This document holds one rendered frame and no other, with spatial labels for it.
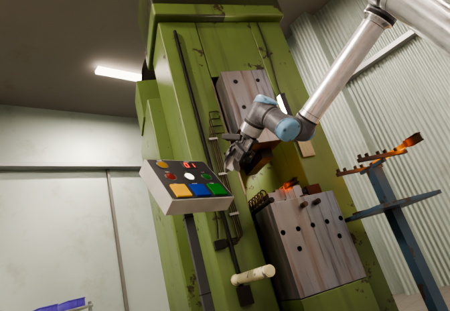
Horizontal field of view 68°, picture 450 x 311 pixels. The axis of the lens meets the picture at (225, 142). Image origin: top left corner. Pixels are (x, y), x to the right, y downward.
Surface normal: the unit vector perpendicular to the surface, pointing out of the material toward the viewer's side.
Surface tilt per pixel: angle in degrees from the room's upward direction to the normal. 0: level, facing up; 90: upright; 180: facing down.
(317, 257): 90
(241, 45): 90
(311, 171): 90
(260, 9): 90
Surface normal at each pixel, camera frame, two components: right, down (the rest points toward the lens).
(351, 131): -0.76, -0.05
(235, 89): 0.26, -0.44
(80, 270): 0.60, -0.45
